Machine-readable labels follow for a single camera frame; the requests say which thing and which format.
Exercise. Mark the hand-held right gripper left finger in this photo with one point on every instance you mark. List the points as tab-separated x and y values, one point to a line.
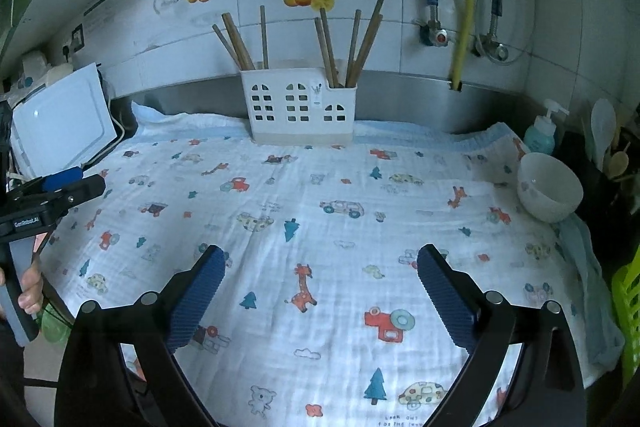
200	292

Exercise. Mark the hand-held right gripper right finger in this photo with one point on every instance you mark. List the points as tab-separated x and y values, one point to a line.
445	297

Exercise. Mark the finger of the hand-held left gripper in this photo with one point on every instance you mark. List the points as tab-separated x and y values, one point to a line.
62	179
87	192

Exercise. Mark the white house-shaped chopstick holder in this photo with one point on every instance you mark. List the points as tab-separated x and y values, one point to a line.
300	129

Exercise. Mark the bunch of wooden chopsticks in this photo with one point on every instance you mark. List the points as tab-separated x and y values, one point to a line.
263	37

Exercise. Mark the person's left hand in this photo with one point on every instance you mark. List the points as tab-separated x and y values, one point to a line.
32	292

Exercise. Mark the white plastic board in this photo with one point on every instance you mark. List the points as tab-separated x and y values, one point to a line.
65	117

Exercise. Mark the green plastic object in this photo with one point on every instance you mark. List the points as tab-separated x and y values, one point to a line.
55	327

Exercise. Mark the white plastic container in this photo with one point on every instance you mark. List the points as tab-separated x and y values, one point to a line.
32	72

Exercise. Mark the printed white blanket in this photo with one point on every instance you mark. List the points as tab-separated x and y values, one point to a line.
325	247

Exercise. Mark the white bowl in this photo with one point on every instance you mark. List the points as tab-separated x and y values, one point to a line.
550	192

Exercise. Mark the light blue towel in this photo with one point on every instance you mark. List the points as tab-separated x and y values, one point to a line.
595	297

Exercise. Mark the green plastic basket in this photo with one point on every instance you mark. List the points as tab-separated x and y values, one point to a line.
630	307

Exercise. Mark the black utensil holder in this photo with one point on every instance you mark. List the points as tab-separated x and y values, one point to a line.
595	187

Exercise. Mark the teal soap dispenser bottle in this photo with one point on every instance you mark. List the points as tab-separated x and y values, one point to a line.
540	137

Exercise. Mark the wooden spoon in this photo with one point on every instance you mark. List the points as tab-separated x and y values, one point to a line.
619	164

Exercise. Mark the white rice paddle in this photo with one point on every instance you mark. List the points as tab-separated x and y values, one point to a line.
602	122

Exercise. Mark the black wall outlet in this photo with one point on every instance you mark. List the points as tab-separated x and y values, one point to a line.
77	38

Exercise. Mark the metal wall valve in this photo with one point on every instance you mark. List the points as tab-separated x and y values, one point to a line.
440	38
499	52

